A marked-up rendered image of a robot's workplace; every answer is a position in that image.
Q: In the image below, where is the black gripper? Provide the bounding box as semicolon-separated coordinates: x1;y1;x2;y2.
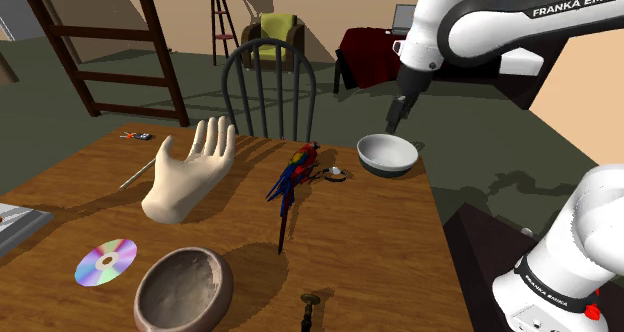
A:
384;66;435;136

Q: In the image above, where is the white bowl with dark base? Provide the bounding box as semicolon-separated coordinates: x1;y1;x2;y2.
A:
356;133;420;179

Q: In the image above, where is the dark red table with laptop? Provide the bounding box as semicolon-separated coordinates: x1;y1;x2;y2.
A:
333;3;572;111

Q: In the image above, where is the red blue parrot figure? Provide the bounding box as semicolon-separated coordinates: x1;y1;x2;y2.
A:
265;141;321;256

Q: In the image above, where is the dark spindle-back chair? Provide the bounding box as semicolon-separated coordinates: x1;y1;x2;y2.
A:
220;37;317;144

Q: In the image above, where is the wooden table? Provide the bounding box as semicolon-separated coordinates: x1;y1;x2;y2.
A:
0;122;477;332

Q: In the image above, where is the yellow-green armchair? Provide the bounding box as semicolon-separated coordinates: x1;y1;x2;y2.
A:
241;12;307;74

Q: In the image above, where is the dark robot stand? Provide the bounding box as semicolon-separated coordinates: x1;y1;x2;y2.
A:
440;202;540;332

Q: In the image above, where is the dark red coat stand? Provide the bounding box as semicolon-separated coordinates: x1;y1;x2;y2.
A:
204;0;242;67

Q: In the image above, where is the dark candle holder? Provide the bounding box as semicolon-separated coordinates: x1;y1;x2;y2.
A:
299;293;322;332

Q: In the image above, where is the cream hand sculpture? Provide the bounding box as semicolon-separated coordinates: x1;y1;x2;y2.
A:
140;115;237;225

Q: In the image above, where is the grey pen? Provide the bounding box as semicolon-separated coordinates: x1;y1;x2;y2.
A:
117;157;158;192

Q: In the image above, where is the brown clay bowl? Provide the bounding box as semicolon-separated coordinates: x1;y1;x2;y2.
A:
133;246;235;332

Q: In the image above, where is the brown wooden ladder shelf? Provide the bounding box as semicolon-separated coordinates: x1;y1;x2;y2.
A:
15;0;191;128

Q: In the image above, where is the shiny compact disc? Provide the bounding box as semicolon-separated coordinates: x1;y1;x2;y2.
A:
73;238;139;288

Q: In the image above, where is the grey flat box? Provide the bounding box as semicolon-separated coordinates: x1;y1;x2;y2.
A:
0;202;55;260

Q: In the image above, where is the small dark ring with lens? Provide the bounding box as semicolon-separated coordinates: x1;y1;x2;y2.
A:
321;166;349;184

